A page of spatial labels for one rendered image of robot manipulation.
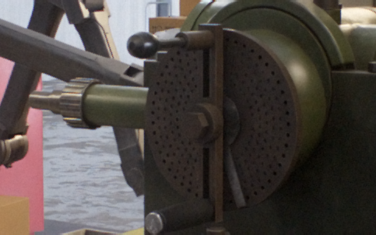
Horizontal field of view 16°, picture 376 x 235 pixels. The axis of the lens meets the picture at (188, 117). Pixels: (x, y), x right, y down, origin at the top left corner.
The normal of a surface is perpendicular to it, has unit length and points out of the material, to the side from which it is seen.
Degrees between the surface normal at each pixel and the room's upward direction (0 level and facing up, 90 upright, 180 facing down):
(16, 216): 90
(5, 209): 90
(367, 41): 42
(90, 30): 98
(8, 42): 104
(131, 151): 89
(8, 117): 81
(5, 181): 90
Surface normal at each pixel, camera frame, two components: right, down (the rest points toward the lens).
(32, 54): -0.26, 0.35
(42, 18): -0.45, 0.25
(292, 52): 0.29, -0.62
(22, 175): 0.58, 0.10
